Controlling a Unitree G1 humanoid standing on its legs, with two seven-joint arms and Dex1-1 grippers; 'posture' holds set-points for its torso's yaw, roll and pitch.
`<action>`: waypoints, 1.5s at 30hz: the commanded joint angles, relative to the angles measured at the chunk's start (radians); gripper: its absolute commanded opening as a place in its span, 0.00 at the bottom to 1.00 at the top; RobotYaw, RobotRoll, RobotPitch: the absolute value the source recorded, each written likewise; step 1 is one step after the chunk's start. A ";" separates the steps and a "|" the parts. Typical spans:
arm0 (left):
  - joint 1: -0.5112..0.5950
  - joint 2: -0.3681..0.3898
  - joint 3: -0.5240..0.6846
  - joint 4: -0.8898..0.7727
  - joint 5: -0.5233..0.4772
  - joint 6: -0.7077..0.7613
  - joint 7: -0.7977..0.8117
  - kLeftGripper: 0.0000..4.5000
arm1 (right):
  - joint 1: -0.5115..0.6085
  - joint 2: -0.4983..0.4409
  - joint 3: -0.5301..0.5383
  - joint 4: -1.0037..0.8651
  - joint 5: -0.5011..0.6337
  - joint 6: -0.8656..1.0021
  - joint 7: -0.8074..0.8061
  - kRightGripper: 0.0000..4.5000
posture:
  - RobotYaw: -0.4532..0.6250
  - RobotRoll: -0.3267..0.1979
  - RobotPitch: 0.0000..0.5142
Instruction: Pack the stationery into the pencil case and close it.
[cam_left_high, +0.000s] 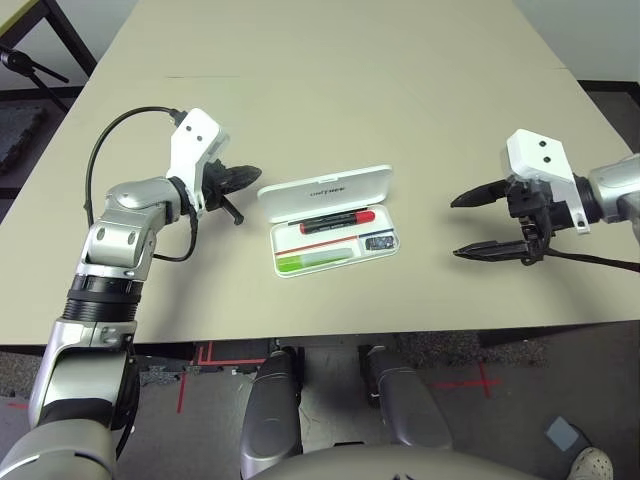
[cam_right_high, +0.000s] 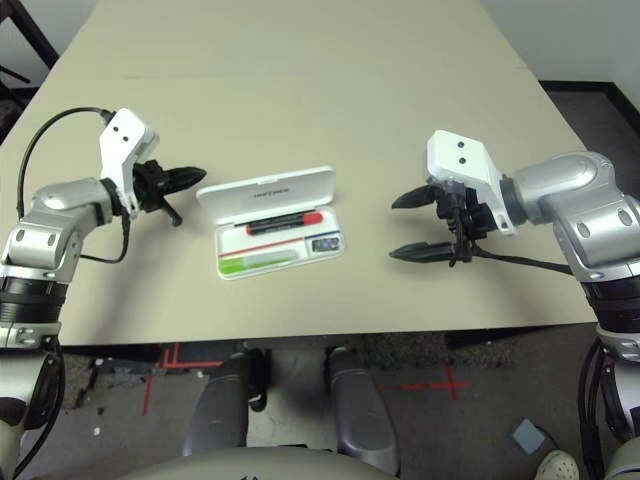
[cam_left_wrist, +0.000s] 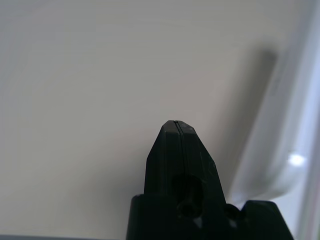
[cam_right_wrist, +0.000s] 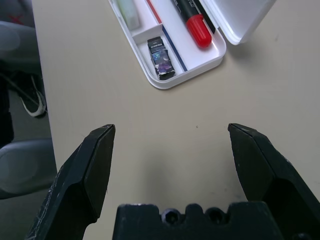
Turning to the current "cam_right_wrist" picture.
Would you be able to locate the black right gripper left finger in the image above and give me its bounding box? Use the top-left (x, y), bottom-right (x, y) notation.
top-left (24, 123), bottom-right (116, 240)

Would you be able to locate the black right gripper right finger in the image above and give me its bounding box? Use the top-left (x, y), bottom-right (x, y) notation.
top-left (227, 122), bottom-right (320, 240)

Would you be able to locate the white plastic pencil case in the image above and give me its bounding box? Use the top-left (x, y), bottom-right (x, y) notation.
top-left (108, 0), bottom-right (278, 90)

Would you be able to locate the small grey metal clip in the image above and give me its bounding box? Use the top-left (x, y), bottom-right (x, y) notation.
top-left (146, 36), bottom-right (177, 81)

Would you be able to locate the black marker with red cap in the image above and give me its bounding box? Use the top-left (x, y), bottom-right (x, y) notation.
top-left (171, 0), bottom-right (213, 49)

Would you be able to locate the green glue stick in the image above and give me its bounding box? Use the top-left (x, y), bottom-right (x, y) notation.
top-left (116, 0), bottom-right (141, 30)

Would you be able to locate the grey robot right leg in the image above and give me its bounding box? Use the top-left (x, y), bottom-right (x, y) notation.
top-left (0, 138), bottom-right (57, 200)

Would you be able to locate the grey robot leg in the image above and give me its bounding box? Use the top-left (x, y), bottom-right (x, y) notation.
top-left (0, 138), bottom-right (57, 200)
top-left (0, 21), bottom-right (38, 66)

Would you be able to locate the black shoe with white sole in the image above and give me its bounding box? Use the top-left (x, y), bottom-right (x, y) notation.
top-left (19, 74), bottom-right (48, 118)

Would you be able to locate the black trouser leg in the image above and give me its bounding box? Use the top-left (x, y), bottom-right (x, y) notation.
top-left (0, 72), bottom-right (15, 148)

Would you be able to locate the grey robot left leg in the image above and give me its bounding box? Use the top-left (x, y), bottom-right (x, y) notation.
top-left (0, 21), bottom-right (38, 66)

